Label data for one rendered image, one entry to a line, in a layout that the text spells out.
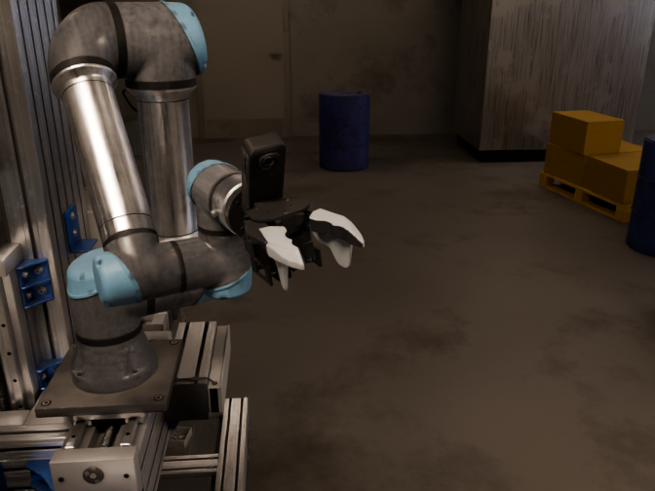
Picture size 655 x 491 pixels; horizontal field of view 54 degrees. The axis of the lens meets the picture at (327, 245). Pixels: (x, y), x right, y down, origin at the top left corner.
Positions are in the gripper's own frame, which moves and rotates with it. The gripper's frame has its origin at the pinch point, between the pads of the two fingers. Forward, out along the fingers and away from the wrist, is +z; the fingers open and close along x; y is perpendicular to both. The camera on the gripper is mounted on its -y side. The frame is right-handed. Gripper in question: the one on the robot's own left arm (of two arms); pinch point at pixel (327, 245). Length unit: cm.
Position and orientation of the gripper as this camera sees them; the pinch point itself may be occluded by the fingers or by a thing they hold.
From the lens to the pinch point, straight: 65.5
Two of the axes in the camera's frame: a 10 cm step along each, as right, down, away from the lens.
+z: 5.1, 3.2, -8.0
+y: 1.1, 9.0, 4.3
